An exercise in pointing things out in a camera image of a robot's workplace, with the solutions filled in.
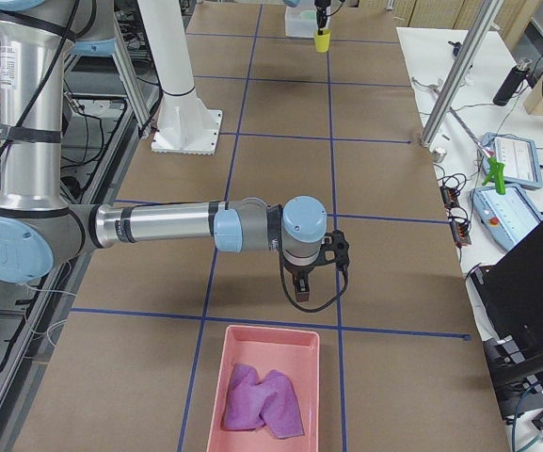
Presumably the reacher grabber tool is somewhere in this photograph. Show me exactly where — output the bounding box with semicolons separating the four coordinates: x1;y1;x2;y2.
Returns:
414;77;507;195

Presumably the pink plastic bin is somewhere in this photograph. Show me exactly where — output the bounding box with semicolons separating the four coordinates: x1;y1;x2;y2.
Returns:
207;325;320;451

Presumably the aluminium frame post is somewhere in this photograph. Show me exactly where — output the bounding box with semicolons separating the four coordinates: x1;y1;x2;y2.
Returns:
421;0;503;148

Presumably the near blue teach pendant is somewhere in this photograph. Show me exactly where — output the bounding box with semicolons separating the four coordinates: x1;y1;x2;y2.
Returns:
471;183;543;251

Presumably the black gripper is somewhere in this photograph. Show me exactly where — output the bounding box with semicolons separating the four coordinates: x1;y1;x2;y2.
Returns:
314;0;328;36
283;261;314;302

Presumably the green bowl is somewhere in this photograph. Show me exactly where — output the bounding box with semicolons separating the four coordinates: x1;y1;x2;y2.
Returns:
299;10;316;21

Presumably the clear plastic bin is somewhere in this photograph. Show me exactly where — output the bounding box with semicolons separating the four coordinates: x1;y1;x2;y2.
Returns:
284;3;317;39

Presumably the blue teach pendant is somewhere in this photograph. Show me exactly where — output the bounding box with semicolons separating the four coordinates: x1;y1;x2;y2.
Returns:
471;183;543;251
481;132;543;189

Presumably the black monitor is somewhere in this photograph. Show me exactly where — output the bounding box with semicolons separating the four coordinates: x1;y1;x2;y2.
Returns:
471;220;543;352

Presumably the black water bottle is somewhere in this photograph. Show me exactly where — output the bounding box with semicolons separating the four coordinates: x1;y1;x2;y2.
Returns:
492;57;532;106

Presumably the yellow cup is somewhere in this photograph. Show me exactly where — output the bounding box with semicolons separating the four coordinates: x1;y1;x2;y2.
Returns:
313;28;331;54

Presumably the small metal cylinder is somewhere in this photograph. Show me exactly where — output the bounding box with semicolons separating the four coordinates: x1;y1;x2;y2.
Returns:
432;147;447;164

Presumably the far blue teach pendant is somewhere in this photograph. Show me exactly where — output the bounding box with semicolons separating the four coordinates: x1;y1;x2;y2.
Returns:
481;132;543;189

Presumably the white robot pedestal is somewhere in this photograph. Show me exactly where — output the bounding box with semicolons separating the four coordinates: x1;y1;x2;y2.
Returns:
138;0;223;155

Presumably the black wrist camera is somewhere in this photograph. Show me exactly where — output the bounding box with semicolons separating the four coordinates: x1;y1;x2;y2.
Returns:
322;230;350;271

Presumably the purple cloth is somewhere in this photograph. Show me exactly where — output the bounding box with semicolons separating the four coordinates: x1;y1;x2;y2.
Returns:
222;363;304;440

